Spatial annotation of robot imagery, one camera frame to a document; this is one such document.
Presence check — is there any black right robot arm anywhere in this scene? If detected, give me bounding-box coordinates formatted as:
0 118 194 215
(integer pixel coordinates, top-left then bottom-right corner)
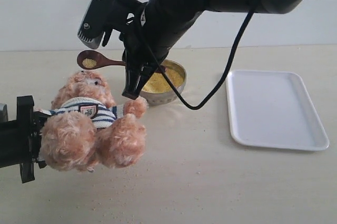
120 0 302 99

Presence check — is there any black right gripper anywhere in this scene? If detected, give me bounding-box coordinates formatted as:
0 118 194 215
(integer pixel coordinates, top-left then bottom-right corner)
119 0 204 100

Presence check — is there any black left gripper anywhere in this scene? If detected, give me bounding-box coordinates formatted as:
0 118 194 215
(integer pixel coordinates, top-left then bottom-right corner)
1 95 49 183

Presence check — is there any dark red wooden spoon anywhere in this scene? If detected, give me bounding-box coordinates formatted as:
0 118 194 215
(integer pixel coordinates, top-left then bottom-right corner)
76 50 166 74

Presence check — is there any white rectangular plastic tray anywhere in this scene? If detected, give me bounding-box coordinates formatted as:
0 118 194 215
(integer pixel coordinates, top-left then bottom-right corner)
226 70 330 151

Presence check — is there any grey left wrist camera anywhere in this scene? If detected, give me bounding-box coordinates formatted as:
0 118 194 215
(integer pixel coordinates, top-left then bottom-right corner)
0 103 8 123

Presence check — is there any steel bowl of yellow grain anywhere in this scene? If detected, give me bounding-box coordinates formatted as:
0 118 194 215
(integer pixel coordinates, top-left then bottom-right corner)
140 60 187 106

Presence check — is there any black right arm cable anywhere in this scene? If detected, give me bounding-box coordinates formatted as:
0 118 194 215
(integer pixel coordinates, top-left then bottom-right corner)
131 0 290 110

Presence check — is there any teddy bear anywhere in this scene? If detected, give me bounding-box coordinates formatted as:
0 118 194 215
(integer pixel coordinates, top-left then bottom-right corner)
37 70 148 172

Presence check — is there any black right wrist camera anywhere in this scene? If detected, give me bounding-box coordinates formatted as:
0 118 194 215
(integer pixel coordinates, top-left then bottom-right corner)
77 0 143 50

